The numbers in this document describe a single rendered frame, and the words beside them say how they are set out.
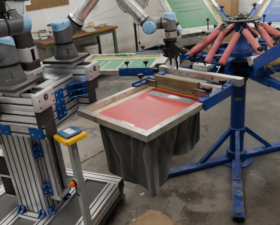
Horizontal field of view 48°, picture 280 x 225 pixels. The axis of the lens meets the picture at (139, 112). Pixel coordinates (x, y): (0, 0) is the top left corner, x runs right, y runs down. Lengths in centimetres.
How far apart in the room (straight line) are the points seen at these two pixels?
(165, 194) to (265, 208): 77
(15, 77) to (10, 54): 11
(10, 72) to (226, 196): 188
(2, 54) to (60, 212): 123
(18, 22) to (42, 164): 107
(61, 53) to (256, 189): 187
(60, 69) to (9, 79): 49
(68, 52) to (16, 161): 80
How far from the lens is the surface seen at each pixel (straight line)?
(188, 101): 197
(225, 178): 293
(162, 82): 216
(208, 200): 268
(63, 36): 205
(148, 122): 174
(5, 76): 170
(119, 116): 185
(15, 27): 143
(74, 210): 240
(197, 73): 226
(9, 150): 225
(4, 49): 168
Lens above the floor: 171
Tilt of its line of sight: 24 degrees down
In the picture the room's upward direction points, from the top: 6 degrees counter-clockwise
